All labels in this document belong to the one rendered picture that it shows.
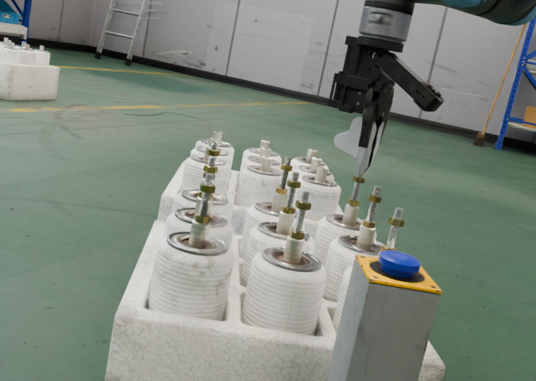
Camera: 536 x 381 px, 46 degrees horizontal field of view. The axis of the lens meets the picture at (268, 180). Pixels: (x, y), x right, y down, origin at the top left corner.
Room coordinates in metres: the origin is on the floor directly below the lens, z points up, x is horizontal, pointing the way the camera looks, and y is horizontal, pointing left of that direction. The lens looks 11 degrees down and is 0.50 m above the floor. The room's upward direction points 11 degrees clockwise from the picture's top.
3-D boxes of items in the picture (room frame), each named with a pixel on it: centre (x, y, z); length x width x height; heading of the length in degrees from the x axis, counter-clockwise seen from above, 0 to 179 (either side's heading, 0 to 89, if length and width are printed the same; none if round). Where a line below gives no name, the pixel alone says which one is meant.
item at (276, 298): (0.75, -0.05, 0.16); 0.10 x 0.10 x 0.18
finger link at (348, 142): (0.99, -0.12, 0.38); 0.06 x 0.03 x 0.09; 66
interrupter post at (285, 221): (0.87, -0.04, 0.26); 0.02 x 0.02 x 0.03
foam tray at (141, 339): (0.87, -0.04, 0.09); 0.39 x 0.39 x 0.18; 6
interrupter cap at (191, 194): (0.98, 0.09, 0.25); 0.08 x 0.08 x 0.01
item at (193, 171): (1.29, 0.13, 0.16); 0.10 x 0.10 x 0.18
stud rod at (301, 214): (0.75, -0.05, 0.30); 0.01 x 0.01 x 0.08
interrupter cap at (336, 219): (1.00, -0.14, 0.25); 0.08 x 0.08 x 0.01
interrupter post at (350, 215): (1.00, -0.14, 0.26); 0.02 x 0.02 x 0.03
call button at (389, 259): (0.59, -0.14, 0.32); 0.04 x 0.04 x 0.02
